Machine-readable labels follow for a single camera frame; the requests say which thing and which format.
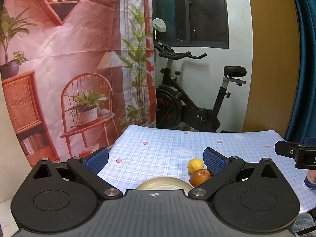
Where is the red brown apple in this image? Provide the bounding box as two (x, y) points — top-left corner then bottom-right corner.
(189, 169), (211, 187)

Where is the yellow lemon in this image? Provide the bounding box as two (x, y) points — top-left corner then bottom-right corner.
(187, 158), (204, 174)

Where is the small printed bottle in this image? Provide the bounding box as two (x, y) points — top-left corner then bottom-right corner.
(304, 170), (316, 189)

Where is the blue curtain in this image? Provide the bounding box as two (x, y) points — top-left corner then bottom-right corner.
(285, 0), (315, 143)

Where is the beige ceramic plate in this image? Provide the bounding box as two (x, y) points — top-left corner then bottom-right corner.
(136, 177), (193, 195)

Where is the black exercise bike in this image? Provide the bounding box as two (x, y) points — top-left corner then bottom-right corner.
(154, 41), (247, 132)

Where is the wooden door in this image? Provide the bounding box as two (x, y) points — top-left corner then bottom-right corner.
(243, 0), (300, 136)

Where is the white cap on bike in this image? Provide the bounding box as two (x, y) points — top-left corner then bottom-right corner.
(152, 18), (166, 33)

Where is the dark window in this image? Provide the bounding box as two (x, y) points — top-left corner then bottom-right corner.
(153, 0), (229, 49)

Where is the pink printed wall tapestry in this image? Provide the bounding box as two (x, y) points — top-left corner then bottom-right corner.
(1, 0), (156, 166)

